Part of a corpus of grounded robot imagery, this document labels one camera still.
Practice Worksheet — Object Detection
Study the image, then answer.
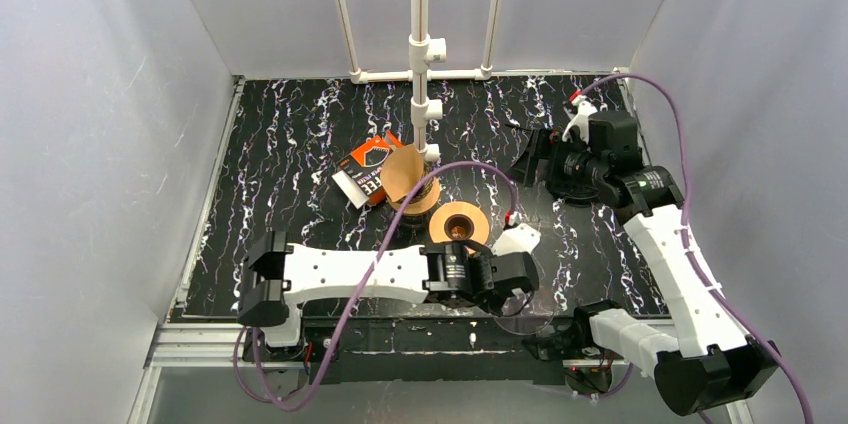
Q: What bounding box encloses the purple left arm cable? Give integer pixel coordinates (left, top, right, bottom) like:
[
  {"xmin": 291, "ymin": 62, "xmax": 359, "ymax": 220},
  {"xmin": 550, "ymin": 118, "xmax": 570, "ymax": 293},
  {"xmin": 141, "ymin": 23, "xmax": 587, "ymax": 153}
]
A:
[{"xmin": 231, "ymin": 160, "xmax": 521, "ymax": 414}]

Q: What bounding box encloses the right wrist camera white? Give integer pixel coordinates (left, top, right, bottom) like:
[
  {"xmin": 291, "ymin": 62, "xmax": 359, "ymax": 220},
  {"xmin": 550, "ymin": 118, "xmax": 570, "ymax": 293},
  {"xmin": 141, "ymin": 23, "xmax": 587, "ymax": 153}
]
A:
[{"xmin": 561, "ymin": 94, "xmax": 598, "ymax": 144}]

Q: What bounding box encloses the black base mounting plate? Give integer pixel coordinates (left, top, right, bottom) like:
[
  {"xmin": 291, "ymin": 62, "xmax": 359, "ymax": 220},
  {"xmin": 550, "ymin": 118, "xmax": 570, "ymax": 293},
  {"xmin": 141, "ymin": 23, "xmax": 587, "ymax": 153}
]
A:
[{"xmin": 241, "ymin": 314, "xmax": 617, "ymax": 396}]

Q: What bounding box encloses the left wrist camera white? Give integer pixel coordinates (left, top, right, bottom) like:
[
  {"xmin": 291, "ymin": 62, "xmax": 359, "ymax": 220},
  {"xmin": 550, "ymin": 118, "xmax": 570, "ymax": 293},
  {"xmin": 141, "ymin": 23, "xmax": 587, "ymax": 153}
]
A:
[{"xmin": 491, "ymin": 223, "xmax": 541, "ymax": 256}]

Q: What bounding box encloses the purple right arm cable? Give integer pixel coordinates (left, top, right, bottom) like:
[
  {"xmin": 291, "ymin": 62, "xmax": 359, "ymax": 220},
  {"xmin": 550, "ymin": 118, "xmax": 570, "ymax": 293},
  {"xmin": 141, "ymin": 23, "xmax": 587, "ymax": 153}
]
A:
[{"xmin": 576, "ymin": 73, "xmax": 815, "ymax": 424}]

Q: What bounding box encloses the orange coffee filter box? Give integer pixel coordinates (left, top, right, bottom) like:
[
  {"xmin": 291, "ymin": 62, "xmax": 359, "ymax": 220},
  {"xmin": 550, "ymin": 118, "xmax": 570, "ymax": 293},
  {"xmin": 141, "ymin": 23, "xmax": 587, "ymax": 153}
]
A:
[{"xmin": 332, "ymin": 131, "xmax": 403, "ymax": 209}]

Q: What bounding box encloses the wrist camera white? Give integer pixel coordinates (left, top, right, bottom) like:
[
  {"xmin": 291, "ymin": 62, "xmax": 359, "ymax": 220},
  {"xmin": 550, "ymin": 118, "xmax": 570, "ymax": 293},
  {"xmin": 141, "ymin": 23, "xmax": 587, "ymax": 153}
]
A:
[
  {"xmin": 491, "ymin": 223, "xmax": 541, "ymax": 256},
  {"xmin": 561, "ymin": 94, "xmax": 598, "ymax": 144}
]

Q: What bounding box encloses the brown paper coffee filter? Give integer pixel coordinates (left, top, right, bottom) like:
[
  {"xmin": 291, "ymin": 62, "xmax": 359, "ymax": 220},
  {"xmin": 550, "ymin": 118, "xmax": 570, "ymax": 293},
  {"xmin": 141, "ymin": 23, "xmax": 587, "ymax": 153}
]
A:
[{"xmin": 380, "ymin": 145, "xmax": 425, "ymax": 202}]

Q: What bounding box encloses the pink translucent plastic dripper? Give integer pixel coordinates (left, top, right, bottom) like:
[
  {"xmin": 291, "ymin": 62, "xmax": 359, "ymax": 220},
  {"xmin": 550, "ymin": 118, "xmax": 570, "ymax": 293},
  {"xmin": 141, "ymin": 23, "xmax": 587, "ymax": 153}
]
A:
[{"xmin": 494, "ymin": 293, "xmax": 557, "ymax": 336}]

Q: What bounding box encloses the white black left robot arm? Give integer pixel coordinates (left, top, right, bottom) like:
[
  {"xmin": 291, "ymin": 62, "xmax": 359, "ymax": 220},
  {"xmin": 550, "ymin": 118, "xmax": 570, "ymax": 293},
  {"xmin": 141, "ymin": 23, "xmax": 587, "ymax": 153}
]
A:
[{"xmin": 237, "ymin": 224, "xmax": 540, "ymax": 348}]

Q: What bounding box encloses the aluminium frame rail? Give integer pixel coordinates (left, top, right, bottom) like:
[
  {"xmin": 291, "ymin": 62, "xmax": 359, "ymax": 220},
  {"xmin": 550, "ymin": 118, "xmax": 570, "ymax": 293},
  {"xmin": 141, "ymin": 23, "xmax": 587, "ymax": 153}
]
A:
[{"xmin": 144, "ymin": 320, "xmax": 266, "ymax": 369}]

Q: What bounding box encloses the white PVC pipe frame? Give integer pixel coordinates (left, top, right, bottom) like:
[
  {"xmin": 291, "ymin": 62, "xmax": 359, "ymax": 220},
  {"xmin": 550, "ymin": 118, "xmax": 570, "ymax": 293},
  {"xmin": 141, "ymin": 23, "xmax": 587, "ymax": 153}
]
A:
[{"xmin": 335, "ymin": 0, "xmax": 502, "ymax": 163}]

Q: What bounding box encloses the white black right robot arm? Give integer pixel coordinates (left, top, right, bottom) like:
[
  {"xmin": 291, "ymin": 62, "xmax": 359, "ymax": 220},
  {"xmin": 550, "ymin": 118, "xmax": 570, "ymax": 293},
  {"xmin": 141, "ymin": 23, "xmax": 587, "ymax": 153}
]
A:
[{"xmin": 509, "ymin": 111, "xmax": 778, "ymax": 416}]

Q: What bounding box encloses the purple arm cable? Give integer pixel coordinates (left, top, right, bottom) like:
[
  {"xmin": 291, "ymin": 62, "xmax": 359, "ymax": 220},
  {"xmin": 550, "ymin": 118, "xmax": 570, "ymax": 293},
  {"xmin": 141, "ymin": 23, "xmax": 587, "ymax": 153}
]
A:
[
  {"xmin": 576, "ymin": 73, "xmax": 815, "ymax": 424},
  {"xmin": 231, "ymin": 160, "xmax": 521, "ymax": 414}
]

